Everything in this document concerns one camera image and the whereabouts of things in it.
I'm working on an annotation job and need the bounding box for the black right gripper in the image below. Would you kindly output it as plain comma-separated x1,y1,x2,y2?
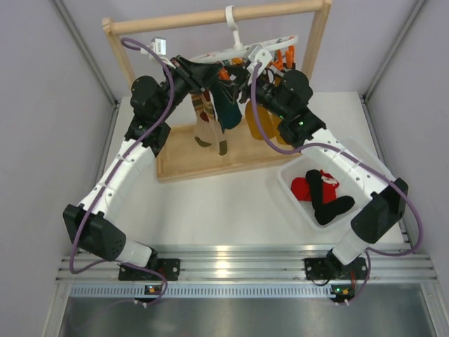
215,63,290,121

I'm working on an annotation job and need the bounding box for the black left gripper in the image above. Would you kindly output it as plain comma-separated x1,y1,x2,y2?
154,54,222,121

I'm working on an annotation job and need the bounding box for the dark teal sock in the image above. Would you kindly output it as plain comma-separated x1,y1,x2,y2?
210,84,242,131

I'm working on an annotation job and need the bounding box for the white plastic clip hanger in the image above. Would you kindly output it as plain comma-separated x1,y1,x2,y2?
190,5,298,63

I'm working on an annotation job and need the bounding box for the black sock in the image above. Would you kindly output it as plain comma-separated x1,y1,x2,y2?
305,171,355,225

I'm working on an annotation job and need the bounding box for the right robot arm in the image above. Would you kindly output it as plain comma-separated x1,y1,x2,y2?
220,63,409,279

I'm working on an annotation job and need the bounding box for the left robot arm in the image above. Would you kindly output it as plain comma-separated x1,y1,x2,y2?
62,56,221,279

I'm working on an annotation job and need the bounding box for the orange clothes clip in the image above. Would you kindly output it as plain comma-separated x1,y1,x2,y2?
272,46,295,70

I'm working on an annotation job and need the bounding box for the mustard yellow sock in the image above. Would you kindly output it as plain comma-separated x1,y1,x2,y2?
267,110,287,145
245,102,270,140

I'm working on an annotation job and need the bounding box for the beige green striped sock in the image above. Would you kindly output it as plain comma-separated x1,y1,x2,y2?
191,91,228,156

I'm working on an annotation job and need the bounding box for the wooden hanging rack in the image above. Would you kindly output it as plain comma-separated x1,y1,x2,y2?
102,1,332,183

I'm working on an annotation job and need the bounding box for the red christmas sock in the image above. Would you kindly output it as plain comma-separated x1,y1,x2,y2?
290,170,340,204

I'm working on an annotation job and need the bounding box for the white plastic basket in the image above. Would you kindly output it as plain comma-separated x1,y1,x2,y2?
276,138,399,232

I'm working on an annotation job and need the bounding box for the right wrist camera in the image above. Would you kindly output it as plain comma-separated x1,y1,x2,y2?
243,44,272,74

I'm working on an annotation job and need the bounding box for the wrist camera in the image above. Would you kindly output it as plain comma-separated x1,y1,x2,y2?
140,37,167,58
243,44,272,74

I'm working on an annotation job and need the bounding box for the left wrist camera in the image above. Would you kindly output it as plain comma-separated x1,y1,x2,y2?
140,37,167,58

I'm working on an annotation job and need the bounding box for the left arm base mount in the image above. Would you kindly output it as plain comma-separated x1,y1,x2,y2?
118,258,181,282

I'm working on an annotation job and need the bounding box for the aluminium rail frame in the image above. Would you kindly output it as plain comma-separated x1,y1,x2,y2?
56,246,437,299

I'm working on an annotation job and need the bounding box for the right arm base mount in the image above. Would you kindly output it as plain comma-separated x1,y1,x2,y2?
304,257,368,284

